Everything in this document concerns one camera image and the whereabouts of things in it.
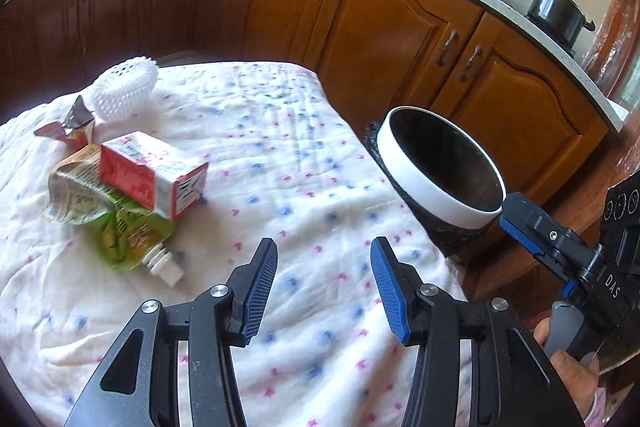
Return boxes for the black white-rimmed trash bin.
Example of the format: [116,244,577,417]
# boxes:
[367,105,505,258]

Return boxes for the wooden kitchen base cabinets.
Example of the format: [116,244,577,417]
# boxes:
[0,0,626,258]

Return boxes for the red white carton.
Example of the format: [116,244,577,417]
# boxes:
[99,132,210,222]

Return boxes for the dark steel cooking pot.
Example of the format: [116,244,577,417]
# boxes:
[526,0,597,50]

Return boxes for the white foam fruit net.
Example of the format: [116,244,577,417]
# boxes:
[89,56,160,124]

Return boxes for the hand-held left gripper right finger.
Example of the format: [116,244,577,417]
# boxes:
[370,236,586,427]

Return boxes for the crumpled beige green packet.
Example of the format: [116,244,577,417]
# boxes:
[47,144,123,225]

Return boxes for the green spouted pouch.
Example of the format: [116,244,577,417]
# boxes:
[95,201,183,289]

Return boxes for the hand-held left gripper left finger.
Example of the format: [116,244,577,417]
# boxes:
[64,237,279,427]

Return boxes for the person's right hand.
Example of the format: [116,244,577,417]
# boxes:
[532,314,602,419]

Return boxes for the small red silver wrapper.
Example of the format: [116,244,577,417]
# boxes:
[34,96,96,152]

